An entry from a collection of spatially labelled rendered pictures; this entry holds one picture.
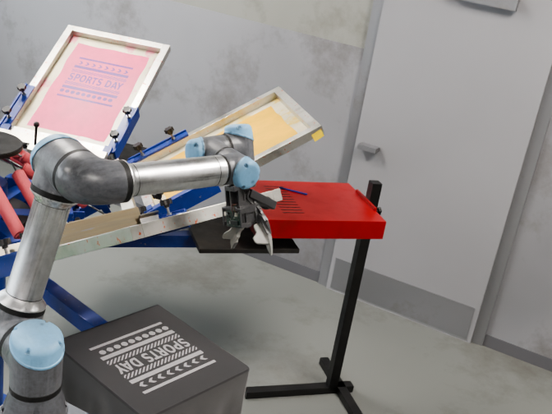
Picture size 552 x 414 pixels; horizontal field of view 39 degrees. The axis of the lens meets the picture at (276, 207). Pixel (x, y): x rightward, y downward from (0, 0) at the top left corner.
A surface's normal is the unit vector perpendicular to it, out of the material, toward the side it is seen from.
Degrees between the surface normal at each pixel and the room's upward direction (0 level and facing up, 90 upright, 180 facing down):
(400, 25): 90
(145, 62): 32
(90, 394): 93
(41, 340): 8
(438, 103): 90
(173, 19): 90
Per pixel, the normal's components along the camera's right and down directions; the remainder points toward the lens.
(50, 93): 0.01, -0.59
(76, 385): -0.68, 0.21
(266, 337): 0.15, -0.91
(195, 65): -0.47, 0.27
